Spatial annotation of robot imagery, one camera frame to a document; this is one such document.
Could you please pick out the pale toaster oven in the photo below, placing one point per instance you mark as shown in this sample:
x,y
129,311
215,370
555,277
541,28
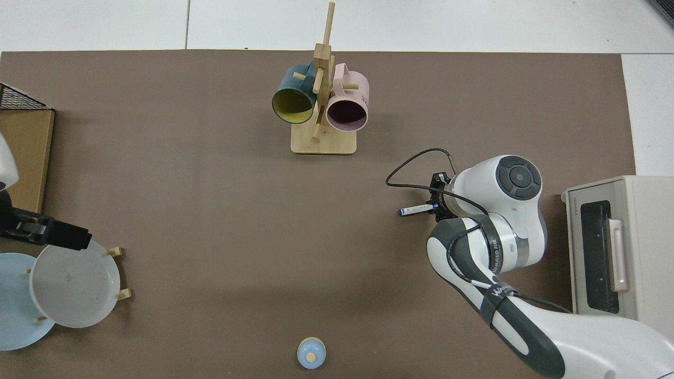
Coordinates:
x,y
600,252

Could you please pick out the small blue round thing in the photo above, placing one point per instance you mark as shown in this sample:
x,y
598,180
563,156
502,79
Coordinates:
x,y
311,353

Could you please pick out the dark blue mug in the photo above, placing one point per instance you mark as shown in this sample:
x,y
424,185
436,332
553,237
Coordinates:
x,y
292,100

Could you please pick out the pink mug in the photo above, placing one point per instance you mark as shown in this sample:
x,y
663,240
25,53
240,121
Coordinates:
x,y
347,108

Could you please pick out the light blue plate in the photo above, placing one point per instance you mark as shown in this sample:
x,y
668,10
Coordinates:
x,y
16,316

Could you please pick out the grey plate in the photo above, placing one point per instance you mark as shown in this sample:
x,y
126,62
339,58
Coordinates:
x,y
73,287

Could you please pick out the brown table cloth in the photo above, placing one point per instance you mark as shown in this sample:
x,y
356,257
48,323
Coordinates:
x,y
237,221

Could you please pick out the wooden plate rack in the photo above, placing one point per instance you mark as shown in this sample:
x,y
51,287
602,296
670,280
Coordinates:
x,y
125,295

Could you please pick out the wooden cup stand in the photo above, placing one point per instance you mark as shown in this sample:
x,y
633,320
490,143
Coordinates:
x,y
324,143

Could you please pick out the blue and white marker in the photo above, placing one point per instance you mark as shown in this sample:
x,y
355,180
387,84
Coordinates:
x,y
413,210

